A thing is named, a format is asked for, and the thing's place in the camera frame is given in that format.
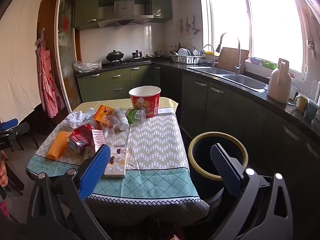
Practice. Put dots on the clear plastic cup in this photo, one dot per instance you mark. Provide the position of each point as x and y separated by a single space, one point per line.
110 130

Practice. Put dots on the clear plastic bag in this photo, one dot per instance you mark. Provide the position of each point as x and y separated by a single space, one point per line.
86 67

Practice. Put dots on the white dish rack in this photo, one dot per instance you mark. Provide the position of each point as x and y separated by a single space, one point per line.
186 60

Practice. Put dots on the green patterned tablecloth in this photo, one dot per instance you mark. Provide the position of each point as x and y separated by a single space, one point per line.
155 142

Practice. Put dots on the small chrome faucet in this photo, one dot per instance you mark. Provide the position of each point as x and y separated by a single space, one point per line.
212 55

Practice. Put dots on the steel range hood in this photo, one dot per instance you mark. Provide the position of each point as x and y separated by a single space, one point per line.
123 10

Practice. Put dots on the red checked apron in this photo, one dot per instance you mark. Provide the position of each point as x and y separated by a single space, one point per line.
47 80

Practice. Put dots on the white drink carton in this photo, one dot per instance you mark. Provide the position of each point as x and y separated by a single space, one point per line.
98 138

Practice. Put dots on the crushed clear plastic bottle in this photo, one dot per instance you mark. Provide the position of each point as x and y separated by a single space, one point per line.
90 116

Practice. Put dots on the glass sliding door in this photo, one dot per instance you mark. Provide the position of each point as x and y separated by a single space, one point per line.
66 55

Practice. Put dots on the blue plastic bowl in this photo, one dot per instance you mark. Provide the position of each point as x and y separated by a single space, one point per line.
255 60

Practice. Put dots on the green wall cabinets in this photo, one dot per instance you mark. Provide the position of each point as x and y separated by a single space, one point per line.
86 7

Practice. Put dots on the yellow mug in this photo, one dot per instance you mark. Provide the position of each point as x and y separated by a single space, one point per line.
301 102

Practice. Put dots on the red paper bucket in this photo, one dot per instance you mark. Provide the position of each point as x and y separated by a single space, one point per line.
145 105

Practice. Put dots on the steel double sink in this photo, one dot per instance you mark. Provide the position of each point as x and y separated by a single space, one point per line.
240 80

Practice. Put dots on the white hanging cloth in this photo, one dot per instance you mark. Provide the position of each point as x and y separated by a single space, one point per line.
17 55

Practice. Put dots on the yellow tablecloth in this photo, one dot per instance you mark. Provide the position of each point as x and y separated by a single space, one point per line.
112 103

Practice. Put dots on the small white plastic bottle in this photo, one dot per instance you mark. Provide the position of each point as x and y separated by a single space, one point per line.
122 122

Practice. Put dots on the person's left hand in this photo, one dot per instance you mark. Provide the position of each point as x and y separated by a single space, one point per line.
2 172

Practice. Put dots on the green label plastic bottle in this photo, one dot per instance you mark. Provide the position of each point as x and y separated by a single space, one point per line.
135 115

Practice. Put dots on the small black pot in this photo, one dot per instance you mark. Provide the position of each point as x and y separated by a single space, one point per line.
137 54

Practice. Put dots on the black frying pan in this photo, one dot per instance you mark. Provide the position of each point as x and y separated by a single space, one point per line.
156 55

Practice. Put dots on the orange foam net sleeve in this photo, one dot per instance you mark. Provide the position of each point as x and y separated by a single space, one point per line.
57 146

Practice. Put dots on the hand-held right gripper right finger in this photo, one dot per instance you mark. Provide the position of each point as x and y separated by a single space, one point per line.
225 170

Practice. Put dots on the black wok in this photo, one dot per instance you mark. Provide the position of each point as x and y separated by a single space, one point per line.
115 55

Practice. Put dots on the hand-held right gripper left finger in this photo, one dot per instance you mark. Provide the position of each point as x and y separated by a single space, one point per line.
95 170

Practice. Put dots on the green drawer cabinet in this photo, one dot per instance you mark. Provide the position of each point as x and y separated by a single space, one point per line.
117 80

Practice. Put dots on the green plastic tray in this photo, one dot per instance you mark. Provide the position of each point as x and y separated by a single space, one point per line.
268 65

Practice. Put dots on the white cartoon carton box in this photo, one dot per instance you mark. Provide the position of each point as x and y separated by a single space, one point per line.
117 160

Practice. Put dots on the orange paper box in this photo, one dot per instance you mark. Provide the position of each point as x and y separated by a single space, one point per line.
102 115

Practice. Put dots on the teal mug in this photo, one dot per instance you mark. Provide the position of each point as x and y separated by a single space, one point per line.
311 111

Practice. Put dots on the dark bin with yellow rim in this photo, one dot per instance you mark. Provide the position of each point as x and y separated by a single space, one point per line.
200 180

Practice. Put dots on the tall chrome faucet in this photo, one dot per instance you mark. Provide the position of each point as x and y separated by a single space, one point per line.
238 55

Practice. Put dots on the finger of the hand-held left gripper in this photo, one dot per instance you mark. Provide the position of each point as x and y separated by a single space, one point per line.
22 128
10 124

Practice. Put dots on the row of white plates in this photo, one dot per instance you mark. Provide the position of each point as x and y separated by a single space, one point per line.
184 52

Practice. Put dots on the white thermos jug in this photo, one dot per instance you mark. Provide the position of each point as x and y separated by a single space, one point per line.
278 85

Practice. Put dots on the kitchen window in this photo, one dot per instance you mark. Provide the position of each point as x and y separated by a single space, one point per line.
270 25

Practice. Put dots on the hanging metal spatula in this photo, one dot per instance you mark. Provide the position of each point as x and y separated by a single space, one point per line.
194 27

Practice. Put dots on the red soda can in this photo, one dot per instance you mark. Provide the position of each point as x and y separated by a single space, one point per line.
80 136

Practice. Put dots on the gas stove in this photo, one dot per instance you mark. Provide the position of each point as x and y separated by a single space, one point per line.
130 61

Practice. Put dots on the wooden cutting board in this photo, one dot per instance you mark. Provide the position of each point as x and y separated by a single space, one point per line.
230 58

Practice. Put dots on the white tissue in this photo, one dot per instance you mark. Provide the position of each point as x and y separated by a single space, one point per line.
76 118

